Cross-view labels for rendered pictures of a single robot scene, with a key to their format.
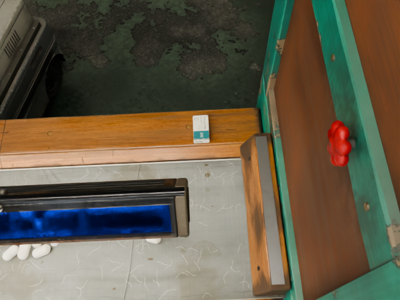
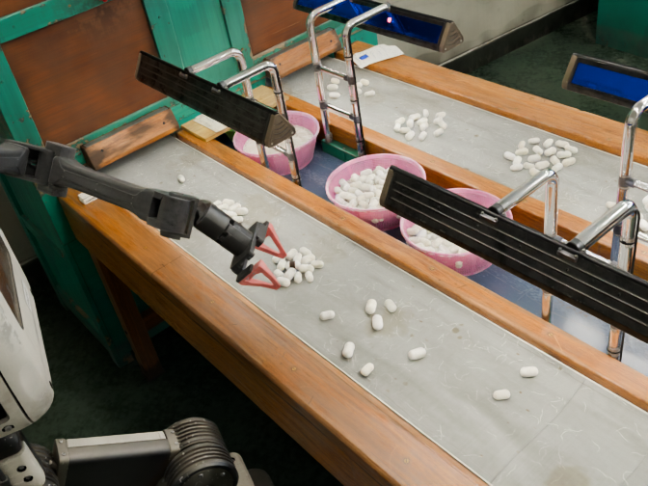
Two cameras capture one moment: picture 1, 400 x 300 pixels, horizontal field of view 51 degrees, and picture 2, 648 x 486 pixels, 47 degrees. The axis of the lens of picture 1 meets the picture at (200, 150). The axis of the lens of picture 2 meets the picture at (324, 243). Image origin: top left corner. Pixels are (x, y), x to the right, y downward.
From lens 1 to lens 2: 2.12 m
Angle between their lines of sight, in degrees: 70
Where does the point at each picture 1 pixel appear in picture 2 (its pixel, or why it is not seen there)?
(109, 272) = (215, 181)
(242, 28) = not seen: outside the picture
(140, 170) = not seen: hidden behind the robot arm
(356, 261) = (138, 12)
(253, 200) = (127, 138)
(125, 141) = (124, 217)
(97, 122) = (118, 235)
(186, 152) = not seen: hidden behind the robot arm
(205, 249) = (171, 166)
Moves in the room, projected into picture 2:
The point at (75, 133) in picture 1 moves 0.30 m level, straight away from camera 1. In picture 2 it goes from (135, 238) to (71, 318)
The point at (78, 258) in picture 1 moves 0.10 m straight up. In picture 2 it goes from (219, 194) to (210, 164)
